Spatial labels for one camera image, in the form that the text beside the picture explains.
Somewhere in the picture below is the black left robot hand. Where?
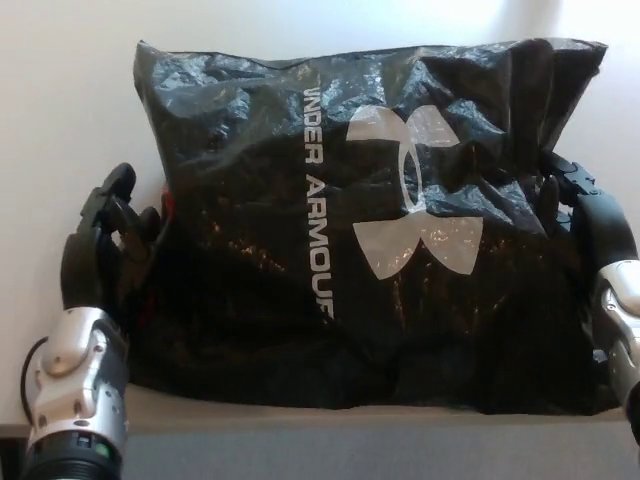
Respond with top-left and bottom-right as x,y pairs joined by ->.
58,160 -> 165,322

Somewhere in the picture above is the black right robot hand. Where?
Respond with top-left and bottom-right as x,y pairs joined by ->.
536,152 -> 633,275

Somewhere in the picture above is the black Under Armour plastic bag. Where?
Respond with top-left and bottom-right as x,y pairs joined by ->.
124,37 -> 622,417

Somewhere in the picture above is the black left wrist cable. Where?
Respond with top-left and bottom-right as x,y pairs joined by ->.
18,335 -> 52,419

